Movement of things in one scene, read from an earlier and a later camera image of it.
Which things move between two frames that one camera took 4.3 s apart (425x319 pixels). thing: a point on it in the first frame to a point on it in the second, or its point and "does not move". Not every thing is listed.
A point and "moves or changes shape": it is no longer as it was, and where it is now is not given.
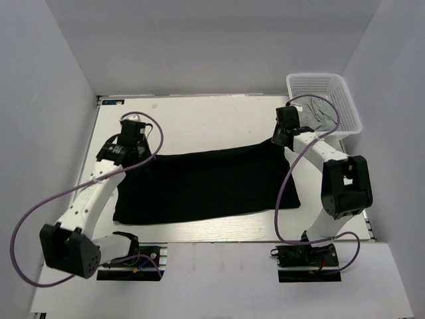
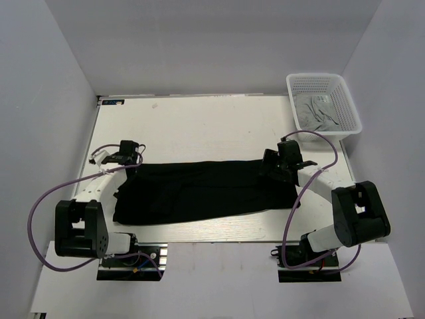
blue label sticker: (113, 102) does not move
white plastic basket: (328, 104) does not move
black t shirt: (245, 180) moves or changes shape
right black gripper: (279, 139) to (271, 165)
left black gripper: (143, 150) to (125, 159)
